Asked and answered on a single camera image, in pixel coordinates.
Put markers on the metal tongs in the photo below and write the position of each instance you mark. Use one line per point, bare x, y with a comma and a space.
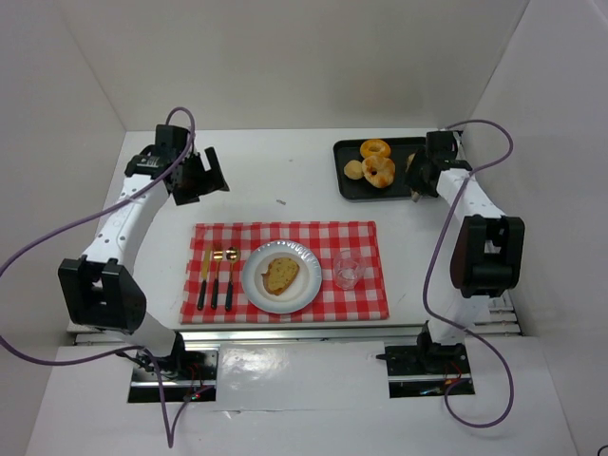
415, 195

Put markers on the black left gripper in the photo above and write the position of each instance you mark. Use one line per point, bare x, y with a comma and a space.
199, 176

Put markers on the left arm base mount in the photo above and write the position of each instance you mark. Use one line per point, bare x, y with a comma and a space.
195, 378

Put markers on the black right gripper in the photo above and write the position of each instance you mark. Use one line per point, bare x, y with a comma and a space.
422, 176

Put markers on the aluminium rail frame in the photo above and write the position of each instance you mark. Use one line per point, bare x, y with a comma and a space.
502, 314

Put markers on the ring shaped bread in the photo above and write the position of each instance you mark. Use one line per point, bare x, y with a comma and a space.
375, 147

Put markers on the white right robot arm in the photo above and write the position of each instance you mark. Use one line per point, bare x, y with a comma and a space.
486, 255

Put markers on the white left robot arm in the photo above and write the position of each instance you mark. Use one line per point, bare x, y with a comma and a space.
99, 288

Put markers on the gold spoon dark handle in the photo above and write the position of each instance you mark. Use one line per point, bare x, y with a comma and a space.
233, 255

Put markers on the glazed donut bread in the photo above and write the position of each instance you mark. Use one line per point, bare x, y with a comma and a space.
378, 171

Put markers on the gold fork dark handle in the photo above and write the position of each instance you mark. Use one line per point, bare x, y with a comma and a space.
218, 255

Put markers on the small round bun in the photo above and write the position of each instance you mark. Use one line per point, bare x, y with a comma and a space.
353, 170

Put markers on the red white checkered cloth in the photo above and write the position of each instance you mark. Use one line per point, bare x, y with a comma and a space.
367, 301

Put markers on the black rectangular tray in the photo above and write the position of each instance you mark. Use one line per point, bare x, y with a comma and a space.
345, 151

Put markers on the clear drinking glass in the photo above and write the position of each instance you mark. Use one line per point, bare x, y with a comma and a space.
348, 269

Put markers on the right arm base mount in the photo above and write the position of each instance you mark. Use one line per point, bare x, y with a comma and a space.
427, 368

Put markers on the toasted bread slice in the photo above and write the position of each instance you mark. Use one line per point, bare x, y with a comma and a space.
280, 275

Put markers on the white round plate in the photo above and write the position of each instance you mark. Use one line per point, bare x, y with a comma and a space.
303, 290

